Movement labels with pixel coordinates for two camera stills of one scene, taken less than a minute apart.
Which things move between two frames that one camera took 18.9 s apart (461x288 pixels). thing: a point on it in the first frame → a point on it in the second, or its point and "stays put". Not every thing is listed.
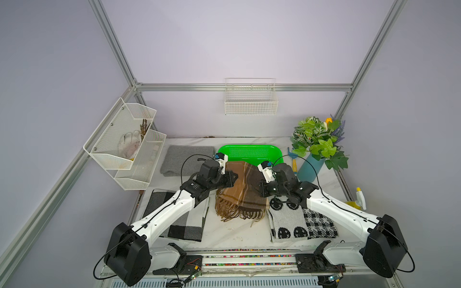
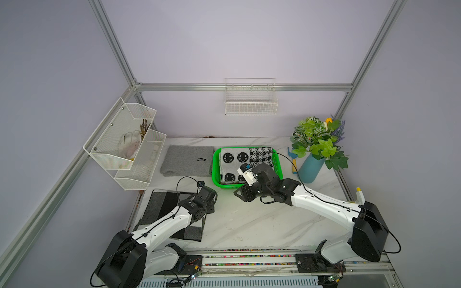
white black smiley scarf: (289, 222) → (231, 159)
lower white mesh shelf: (140, 176) stays put
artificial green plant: (319, 138) stays put
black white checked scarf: (190, 227) stays put
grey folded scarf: (185, 160) stays put
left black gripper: (229, 181) → (210, 208)
